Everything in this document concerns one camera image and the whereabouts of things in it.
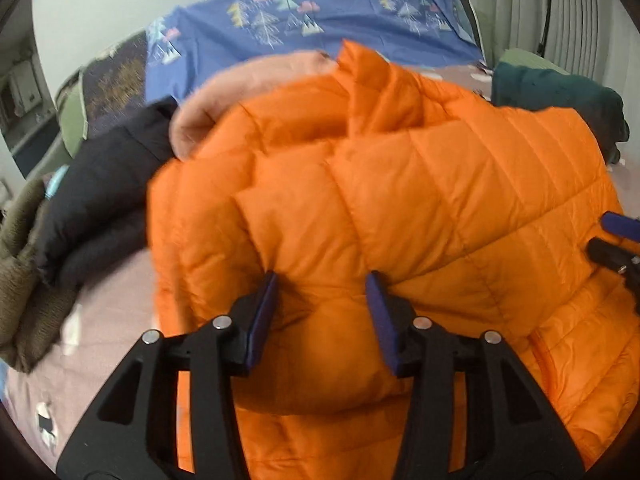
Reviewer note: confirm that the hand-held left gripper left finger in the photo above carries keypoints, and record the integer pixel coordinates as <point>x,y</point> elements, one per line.
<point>262,325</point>

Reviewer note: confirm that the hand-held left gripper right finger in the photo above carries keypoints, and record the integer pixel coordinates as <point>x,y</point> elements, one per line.
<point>382,325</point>

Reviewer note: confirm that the pink fleece garment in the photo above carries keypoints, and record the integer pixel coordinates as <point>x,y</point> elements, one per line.
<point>225,95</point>

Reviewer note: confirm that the dark green fleece garment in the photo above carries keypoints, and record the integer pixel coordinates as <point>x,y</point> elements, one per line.
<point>550,100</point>

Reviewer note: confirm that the black stand pole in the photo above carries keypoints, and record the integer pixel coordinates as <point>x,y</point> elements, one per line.
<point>546,10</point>

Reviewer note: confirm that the dark gold print pillow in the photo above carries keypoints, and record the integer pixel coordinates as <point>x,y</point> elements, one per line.
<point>115,85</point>

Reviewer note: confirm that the black puffer jacket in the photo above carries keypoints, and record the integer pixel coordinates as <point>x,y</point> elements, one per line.
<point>100,195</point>

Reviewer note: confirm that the white pleated curtain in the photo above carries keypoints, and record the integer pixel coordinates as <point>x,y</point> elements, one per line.
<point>575,20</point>

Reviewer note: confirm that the orange puffer jacket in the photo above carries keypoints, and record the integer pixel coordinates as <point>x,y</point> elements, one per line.
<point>400,185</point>

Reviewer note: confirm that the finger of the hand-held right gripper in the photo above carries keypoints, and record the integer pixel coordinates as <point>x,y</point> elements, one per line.
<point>622,224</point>
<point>607,254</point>

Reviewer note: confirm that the blue tree print sheet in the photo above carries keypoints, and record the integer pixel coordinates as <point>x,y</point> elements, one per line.
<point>325,35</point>

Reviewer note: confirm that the white arched doorway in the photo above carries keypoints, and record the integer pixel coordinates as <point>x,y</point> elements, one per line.
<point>20,100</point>

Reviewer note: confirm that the olive brown fleece garment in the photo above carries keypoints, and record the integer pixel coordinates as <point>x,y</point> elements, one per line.
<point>25,285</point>

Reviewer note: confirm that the green pillow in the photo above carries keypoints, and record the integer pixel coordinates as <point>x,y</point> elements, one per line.
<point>70,115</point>
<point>530,57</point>

